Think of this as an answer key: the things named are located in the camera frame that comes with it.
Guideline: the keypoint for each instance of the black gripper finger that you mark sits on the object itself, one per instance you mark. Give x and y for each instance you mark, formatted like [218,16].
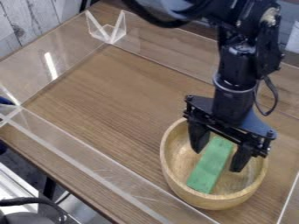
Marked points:
[241,158]
[199,135]

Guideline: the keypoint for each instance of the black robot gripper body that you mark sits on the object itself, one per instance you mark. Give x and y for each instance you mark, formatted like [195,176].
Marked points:
[229,113]

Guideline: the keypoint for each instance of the green rectangular block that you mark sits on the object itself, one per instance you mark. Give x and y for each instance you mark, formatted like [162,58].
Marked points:
[206,172]

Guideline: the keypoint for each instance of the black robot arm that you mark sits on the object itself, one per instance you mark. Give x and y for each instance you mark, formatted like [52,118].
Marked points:
[250,56]

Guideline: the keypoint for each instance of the brown wooden bowl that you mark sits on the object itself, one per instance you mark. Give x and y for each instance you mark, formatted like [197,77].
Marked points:
[235,186]

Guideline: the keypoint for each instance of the black metal table leg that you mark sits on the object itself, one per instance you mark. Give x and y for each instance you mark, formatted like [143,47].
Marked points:
[50,187]

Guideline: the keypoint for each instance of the clear acrylic enclosure wall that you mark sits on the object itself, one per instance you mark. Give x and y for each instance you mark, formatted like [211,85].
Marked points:
[98,89]

